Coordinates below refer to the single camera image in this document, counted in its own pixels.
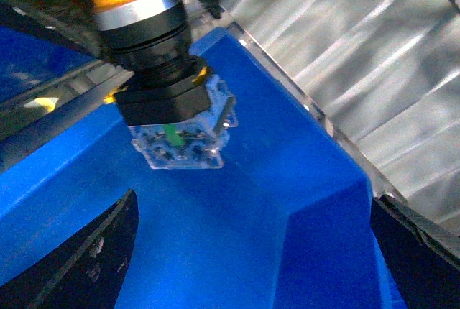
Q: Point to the blue target bin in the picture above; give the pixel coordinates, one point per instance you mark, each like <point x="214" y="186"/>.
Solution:
<point x="283" y="224"/>

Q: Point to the orange push button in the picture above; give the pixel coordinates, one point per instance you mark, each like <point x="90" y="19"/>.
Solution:
<point x="178" y="110"/>

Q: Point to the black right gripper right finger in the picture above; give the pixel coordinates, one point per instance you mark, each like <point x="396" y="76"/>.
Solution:
<point x="422" y="257"/>

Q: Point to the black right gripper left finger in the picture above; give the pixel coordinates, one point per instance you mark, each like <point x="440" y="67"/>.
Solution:
<point x="85" y="271"/>

